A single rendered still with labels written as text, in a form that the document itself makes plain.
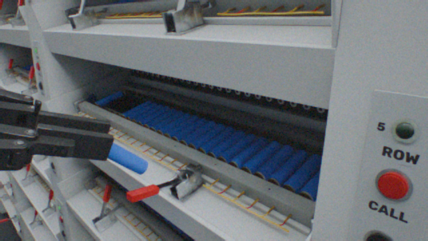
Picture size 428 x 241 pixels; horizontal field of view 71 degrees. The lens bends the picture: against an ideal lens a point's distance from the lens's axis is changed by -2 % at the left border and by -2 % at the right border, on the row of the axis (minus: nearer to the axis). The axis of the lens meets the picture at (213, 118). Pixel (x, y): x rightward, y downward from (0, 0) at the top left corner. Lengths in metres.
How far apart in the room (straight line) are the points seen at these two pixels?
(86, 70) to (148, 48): 0.40
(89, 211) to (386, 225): 0.63
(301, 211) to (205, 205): 0.11
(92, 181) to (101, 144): 0.48
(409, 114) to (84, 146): 0.27
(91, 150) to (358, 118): 0.24
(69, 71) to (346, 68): 0.62
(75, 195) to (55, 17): 0.41
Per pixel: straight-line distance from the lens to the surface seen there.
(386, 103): 0.20
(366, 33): 0.20
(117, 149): 0.35
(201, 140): 0.45
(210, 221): 0.35
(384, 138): 0.20
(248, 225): 0.34
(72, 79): 0.74
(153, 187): 0.36
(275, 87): 0.24
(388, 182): 0.21
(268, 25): 0.29
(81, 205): 0.78
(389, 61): 0.20
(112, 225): 0.68
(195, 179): 0.39
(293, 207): 0.32
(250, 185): 0.34
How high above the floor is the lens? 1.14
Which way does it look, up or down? 17 degrees down
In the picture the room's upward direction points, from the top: 1 degrees clockwise
